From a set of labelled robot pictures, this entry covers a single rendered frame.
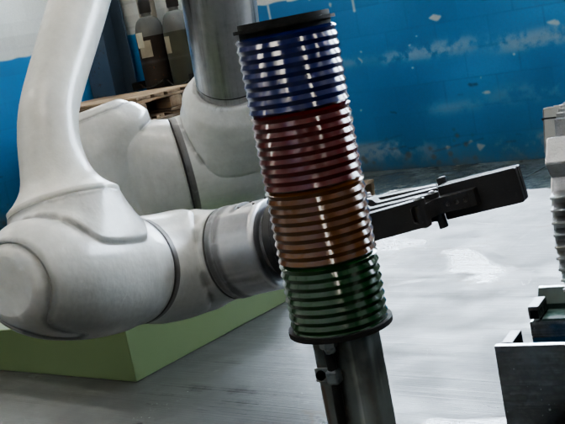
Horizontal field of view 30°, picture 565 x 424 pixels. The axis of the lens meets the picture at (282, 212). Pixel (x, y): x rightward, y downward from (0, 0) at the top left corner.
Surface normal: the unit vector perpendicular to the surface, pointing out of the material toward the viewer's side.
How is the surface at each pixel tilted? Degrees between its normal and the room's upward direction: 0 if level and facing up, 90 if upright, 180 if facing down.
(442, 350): 0
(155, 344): 90
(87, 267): 81
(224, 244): 72
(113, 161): 83
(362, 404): 90
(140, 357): 90
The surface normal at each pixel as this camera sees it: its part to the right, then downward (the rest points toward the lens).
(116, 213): 0.75, -0.44
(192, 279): 0.76, 0.11
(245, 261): -0.40, 0.35
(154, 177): 0.23, 0.03
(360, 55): -0.59, 0.25
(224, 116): -0.15, 0.09
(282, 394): -0.19, -0.97
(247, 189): 0.29, 0.72
